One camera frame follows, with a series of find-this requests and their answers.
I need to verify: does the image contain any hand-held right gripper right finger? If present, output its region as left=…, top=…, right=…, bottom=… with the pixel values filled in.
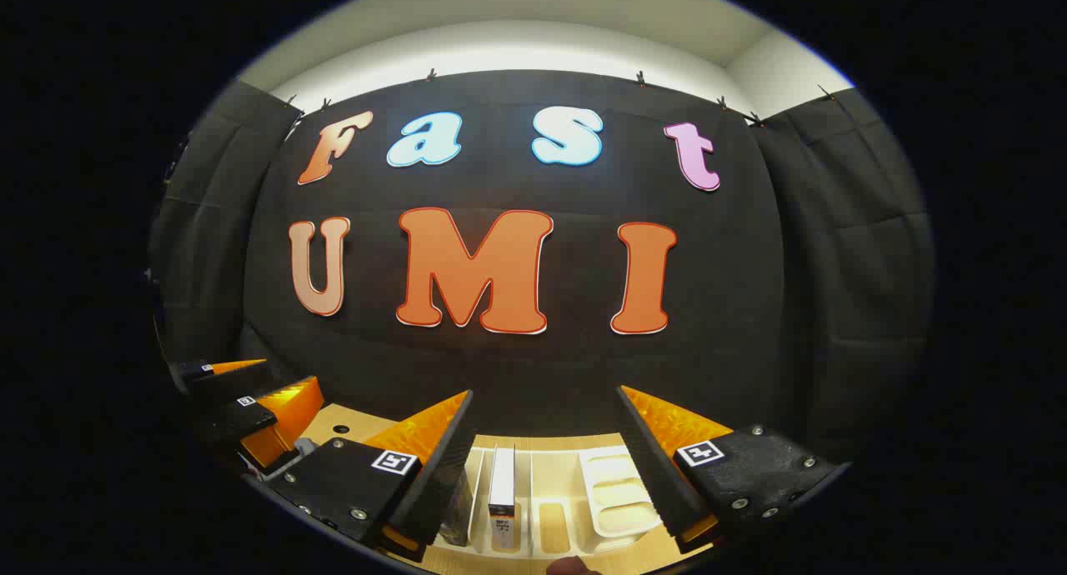
left=615, top=383, right=851, bottom=555

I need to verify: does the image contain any white bookshelf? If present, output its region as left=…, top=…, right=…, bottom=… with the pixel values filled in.
left=454, top=444, right=665, bottom=557

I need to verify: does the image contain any row of black cloth clips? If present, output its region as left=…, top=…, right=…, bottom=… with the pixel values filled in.
left=283, top=68, right=839, bottom=130

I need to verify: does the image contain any blue cover book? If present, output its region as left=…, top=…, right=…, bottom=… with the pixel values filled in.
left=488, top=443, right=517, bottom=553

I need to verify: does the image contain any black backdrop cloth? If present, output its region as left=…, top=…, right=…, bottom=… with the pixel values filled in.
left=148, top=68, right=934, bottom=468

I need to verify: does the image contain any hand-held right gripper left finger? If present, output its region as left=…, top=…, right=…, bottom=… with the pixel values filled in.
left=268, top=388, right=478, bottom=562

